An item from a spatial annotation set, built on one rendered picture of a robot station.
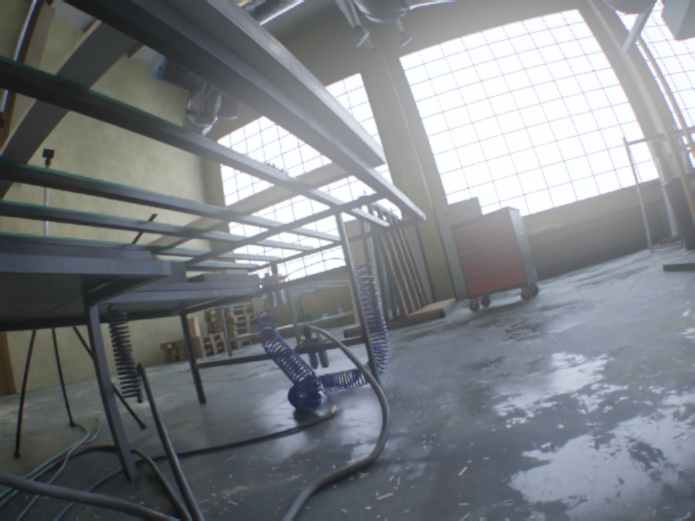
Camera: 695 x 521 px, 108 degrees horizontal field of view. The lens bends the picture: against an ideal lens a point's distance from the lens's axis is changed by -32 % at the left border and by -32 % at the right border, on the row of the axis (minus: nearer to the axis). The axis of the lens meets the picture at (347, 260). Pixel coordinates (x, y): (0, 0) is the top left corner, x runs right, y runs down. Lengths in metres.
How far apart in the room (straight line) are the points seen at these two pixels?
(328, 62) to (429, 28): 2.87
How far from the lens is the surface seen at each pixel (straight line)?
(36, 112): 0.86
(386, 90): 8.93
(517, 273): 3.82
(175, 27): 0.59
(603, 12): 10.49
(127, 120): 0.81
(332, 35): 11.01
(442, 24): 10.21
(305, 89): 0.86
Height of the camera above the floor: 0.37
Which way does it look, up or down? 7 degrees up
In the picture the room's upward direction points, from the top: 13 degrees counter-clockwise
